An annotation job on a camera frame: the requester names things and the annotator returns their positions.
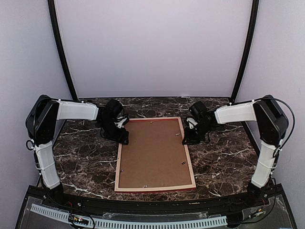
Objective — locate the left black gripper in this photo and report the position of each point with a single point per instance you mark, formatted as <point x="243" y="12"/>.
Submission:
<point x="120" y="137"/>

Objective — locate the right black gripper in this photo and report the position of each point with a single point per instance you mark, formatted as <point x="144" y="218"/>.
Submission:
<point x="189" y="139"/>

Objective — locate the brown cardboard backing board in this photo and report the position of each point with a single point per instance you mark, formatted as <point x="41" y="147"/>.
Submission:
<point x="152" y="152"/>

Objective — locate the red wooden picture frame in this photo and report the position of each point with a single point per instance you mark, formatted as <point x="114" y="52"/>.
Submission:
<point x="118" y="181"/>

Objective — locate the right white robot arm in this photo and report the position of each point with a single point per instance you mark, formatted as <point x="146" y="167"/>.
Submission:
<point x="272" y="124"/>

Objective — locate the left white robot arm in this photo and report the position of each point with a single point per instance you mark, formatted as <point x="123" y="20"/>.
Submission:
<point x="41" y="122"/>

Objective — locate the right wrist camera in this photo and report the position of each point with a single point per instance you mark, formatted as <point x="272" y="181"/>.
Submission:
<point x="198" y="110"/>

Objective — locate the black front rail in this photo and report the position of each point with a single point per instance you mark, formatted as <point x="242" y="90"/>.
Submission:
<point x="223" y="205"/>

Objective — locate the white slotted cable duct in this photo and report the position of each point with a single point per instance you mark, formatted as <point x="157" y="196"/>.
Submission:
<point x="100" y="223"/>

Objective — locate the left black corner post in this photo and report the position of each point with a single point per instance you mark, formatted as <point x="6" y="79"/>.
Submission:
<point x="60" y="49"/>

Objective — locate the black corner post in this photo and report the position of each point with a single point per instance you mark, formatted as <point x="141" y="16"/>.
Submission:
<point x="246" y="51"/>
<point x="60" y="49"/>

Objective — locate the right black corner post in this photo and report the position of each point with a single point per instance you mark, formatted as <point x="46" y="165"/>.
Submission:
<point x="246" y="51"/>

